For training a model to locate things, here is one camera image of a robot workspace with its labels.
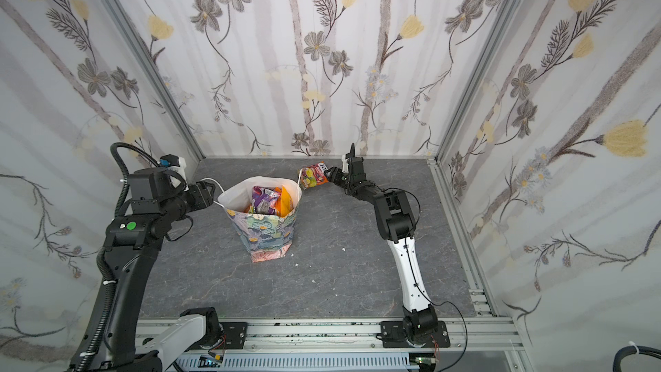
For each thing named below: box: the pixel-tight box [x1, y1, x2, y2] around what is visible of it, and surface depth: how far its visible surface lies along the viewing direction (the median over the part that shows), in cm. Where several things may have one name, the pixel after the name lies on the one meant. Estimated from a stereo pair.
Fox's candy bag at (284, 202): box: [275, 186, 294, 218], surface depth 82 cm
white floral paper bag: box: [217, 176, 303, 263], surface depth 79 cm
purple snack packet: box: [251, 186, 281, 216], surface depth 82 cm
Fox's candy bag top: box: [296, 161, 329, 191], surface depth 112 cm
